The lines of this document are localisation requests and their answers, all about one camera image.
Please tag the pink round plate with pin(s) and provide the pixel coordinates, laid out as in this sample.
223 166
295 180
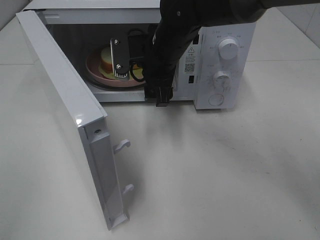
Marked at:
93 60

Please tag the round door release button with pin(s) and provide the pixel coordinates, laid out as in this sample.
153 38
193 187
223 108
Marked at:
216 100

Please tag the toast sandwich with filling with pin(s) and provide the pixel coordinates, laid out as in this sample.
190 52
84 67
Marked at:
106 66

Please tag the white microwave oven body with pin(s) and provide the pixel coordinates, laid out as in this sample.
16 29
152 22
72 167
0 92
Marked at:
81 26

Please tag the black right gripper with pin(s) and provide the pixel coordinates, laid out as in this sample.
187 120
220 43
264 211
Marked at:
162 53

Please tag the glass microwave turntable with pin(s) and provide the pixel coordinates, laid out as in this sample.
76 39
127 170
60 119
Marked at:
109 81

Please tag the white microwave door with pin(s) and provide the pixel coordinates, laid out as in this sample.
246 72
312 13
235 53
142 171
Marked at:
80 117

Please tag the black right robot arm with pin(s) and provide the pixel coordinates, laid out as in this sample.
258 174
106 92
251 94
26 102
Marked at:
180 22

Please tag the white timer knob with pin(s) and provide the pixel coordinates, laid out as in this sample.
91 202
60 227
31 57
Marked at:
221 79

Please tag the upper white power knob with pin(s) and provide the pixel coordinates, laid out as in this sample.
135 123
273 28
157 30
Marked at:
228 48

